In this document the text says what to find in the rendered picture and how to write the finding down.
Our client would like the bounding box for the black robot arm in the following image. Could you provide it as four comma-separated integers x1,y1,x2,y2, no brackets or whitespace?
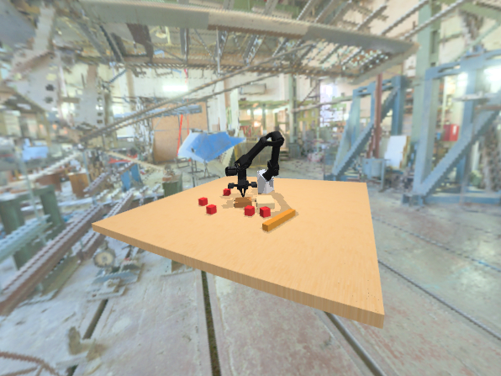
225,130,284,189

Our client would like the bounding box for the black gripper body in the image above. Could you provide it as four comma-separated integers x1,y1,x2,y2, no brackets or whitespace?
228,175,257,189

